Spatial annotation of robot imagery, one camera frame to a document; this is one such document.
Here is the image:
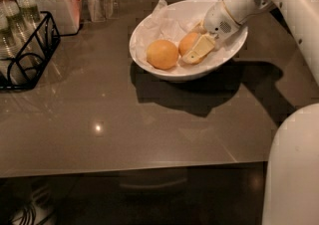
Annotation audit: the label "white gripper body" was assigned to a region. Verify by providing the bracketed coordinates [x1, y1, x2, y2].
[203, 0, 240, 42]

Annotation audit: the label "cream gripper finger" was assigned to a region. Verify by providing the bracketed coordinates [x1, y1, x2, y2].
[192, 33, 215, 58]
[191, 21, 207, 34]

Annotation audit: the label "orange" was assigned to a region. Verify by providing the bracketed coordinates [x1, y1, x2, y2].
[178, 32, 203, 64]
[147, 40, 178, 70]

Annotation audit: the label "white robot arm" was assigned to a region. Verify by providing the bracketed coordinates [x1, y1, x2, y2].
[182, 0, 319, 225]

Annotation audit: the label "white ceramic bowl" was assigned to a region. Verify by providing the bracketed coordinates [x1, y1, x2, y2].
[128, 0, 249, 82]

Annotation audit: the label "white paper napkin liner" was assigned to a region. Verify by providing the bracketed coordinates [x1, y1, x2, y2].
[130, 0, 237, 73]

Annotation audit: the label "clear glass tumbler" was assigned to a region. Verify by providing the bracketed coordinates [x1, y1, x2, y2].
[87, 0, 119, 22]

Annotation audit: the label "orange box behind jar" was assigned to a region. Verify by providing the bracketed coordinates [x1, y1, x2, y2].
[72, 0, 82, 24]

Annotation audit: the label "stacked clear cups back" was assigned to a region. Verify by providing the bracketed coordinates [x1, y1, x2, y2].
[17, 0, 47, 48]

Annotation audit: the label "stacked clear cups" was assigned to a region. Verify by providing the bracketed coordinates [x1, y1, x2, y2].
[17, 0, 47, 48]
[0, 14, 21, 85]
[0, 0, 44, 66]

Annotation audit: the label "stacked clear cups middle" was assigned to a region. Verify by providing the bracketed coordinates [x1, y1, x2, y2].
[0, 0, 44, 66]

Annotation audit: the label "stacked clear cups front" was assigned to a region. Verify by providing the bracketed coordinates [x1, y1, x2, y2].
[0, 14, 21, 85]

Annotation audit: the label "black wire rack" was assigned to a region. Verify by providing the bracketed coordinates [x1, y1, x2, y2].
[0, 11, 62, 91]

